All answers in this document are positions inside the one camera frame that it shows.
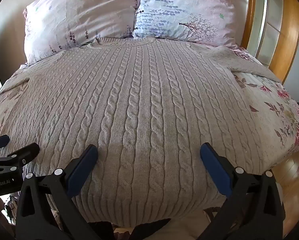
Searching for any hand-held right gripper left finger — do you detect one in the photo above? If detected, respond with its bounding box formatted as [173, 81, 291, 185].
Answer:
[16, 144, 101, 240]

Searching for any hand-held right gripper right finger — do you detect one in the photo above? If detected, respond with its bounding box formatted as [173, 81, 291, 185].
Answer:
[200, 142, 286, 240]

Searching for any beige cable-knit sweater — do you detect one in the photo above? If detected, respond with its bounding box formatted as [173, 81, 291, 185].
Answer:
[0, 37, 282, 229]

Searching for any floral bed sheet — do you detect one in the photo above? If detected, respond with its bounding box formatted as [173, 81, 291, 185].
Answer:
[0, 47, 299, 178]

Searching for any pink floral pillow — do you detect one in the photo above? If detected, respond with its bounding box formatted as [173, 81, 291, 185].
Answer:
[23, 0, 140, 65]

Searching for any wooden headboard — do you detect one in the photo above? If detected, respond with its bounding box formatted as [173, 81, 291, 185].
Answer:
[241, 0, 299, 85]

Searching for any lavender print pillow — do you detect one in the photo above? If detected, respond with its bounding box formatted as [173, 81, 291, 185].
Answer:
[132, 0, 241, 49]

